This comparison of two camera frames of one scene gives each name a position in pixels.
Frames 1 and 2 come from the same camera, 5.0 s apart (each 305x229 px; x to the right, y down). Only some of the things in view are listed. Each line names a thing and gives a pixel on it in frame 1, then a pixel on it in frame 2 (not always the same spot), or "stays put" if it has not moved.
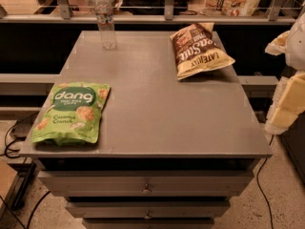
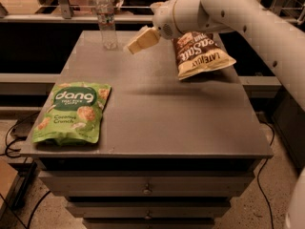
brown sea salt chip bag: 197,52 stays put
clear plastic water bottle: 106,22 stays put
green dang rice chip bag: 71,114 stays put
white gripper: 297,50 → 163,19
